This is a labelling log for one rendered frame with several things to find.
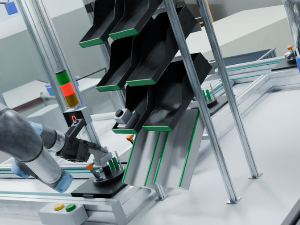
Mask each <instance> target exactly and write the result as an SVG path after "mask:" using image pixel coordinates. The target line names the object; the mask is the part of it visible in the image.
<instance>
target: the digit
mask: <svg viewBox="0 0 300 225"><path fill-rule="evenodd" d="M68 114H69V117H70V119H71V122H72V123H74V121H75V120H77V119H78V118H77V115H76V113H75V112H73V113H68Z"/></svg>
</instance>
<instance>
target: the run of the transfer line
mask: <svg viewBox="0 0 300 225"><path fill-rule="evenodd" d="M284 58H285V57H284V56H281V57H276V58H269V59H264V60H258V61H253V62H246V63H241V64H236V65H231V66H226V70H227V73H228V76H229V79H230V83H231V86H232V89H233V90H239V89H244V88H245V87H247V86H248V85H249V84H250V83H252V82H254V81H255V80H256V79H264V83H265V85H266V88H267V91H266V92H268V95H270V94H271V93H272V92H273V91H276V90H283V89H290V88H300V73H299V69H298V67H294V68H288V69H282V70H277V71H271V69H272V68H273V67H275V66H276V65H277V64H278V63H279V62H281V61H282V60H283V59H284ZM215 73H216V74H213V75H208V76H207V77H206V78H205V80H204V82H203V83H202V85H201V89H202V90H204V91H205V90H206V89H209V88H210V85H209V83H211V86H216V85H219V87H223V84H222V81H221V78H220V75H219V71H218V69H215Z"/></svg>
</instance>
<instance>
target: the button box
mask: <svg viewBox="0 0 300 225"><path fill-rule="evenodd" d="M56 204H58V203H48V204H47V205H46V206H44V207H43V208H41V209H40V210H38V215H39V217H40V219H41V221H42V224H44V225H81V224H82V223H83V222H84V221H86V220H87V219H88V215H87V212H86V210H85V207H84V205H83V204H75V205H76V207H75V208H74V209H73V210H71V211H66V210H65V207H66V206H67V205H69V204H64V207H63V208H61V209H59V210H54V206H55V205H56Z"/></svg>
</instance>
